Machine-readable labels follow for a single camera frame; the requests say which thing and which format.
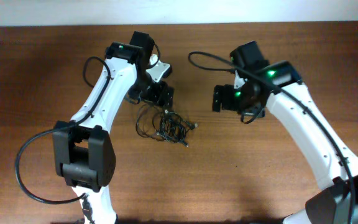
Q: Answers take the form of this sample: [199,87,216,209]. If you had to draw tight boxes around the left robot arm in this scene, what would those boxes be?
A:
[52,31,174,223]

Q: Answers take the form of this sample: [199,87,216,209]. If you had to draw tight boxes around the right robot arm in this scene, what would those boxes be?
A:
[213,41,358,223]

